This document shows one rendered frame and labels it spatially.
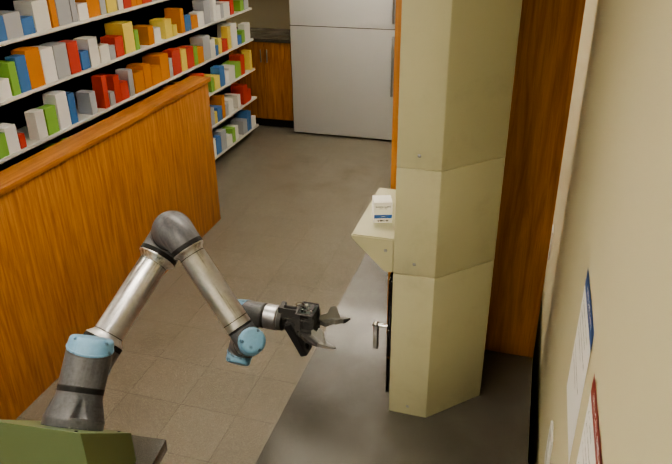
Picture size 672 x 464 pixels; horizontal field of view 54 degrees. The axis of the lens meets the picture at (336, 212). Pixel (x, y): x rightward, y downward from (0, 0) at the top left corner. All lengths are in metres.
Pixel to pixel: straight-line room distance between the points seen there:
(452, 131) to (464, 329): 0.60
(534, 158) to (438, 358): 0.63
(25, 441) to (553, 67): 1.61
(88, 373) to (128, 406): 1.82
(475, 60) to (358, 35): 5.15
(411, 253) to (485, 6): 0.63
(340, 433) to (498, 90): 1.03
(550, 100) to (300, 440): 1.16
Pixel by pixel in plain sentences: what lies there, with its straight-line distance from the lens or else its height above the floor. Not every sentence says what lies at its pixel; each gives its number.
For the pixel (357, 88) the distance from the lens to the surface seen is 6.81.
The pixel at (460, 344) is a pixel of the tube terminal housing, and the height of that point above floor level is 1.16.
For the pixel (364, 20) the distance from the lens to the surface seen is 6.65.
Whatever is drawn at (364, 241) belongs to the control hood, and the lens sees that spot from 1.73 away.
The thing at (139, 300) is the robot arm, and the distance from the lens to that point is 1.98.
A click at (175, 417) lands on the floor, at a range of 3.49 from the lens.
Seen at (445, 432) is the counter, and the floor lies 0.94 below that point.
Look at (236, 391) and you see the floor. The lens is 3.57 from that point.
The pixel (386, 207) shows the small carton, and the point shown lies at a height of 1.56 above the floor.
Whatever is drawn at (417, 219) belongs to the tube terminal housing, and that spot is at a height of 1.58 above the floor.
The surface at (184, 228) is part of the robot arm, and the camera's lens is 1.89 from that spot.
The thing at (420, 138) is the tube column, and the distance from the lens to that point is 1.58.
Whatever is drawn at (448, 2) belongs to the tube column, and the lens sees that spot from 1.50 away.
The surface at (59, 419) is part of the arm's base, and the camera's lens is 1.80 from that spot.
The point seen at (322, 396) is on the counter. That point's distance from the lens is 2.08.
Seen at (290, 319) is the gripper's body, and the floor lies 1.18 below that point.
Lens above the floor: 2.31
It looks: 26 degrees down
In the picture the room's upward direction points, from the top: 1 degrees counter-clockwise
